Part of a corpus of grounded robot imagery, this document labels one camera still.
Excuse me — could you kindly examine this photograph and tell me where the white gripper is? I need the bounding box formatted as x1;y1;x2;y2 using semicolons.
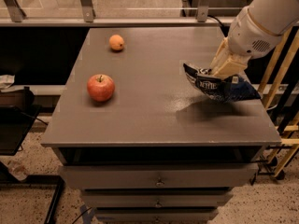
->
209;7;282;79

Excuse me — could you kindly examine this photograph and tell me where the blue chip bag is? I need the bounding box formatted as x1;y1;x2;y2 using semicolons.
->
183;63;261;103

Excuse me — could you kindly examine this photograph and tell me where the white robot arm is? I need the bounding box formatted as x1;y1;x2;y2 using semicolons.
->
210;0;299;79

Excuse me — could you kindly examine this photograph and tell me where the red apple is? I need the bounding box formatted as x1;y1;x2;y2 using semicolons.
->
87;74;115;102

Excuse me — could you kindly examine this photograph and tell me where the orange fruit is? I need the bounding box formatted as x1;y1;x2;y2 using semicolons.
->
109;35;124;51

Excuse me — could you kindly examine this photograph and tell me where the top grey drawer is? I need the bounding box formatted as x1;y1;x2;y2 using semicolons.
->
58;163;258;189

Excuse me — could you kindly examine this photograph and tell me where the grey drawer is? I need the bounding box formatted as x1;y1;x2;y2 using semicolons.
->
58;163;258;189
94;208;218;222
81;189;233;208

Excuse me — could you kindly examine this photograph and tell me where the grey drawer cabinet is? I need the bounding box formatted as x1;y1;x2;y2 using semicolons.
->
40;26;282;224

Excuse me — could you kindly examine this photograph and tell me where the middle grey drawer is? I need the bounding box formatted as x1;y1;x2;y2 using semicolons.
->
81;189;233;208

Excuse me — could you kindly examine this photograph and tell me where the bottom grey drawer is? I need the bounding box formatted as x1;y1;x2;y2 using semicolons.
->
94;208;218;222

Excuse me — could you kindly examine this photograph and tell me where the black side table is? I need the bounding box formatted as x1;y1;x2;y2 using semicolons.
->
0;86;42;157

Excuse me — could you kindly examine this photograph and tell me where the metal railing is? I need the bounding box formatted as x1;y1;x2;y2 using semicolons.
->
0;0;243;27

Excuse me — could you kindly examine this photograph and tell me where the white crumpled paper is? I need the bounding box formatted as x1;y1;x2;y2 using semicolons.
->
0;75;15;90

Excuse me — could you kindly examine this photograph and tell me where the black cable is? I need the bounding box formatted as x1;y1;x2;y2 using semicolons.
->
207;14;226;28

